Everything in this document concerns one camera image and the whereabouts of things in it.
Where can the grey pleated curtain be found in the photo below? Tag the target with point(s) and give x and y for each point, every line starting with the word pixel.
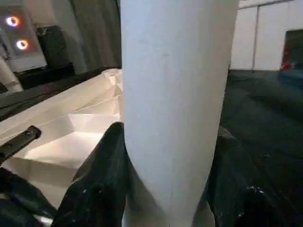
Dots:
pixel 94 35

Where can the black table mat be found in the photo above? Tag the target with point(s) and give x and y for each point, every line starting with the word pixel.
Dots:
pixel 260 118

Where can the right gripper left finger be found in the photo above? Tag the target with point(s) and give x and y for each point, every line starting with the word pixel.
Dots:
pixel 99 184

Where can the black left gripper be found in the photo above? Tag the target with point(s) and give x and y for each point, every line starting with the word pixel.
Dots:
pixel 21 142

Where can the white sideboard cabinet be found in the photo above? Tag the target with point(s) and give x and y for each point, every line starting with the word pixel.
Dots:
pixel 267 35

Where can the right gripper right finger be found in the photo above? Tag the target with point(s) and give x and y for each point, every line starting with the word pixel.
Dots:
pixel 236 189

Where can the white plastic table top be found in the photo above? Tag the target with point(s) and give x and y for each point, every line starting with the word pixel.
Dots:
pixel 59 146

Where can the white plastic table leg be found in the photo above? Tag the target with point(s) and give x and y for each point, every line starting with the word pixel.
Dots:
pixel 170 94

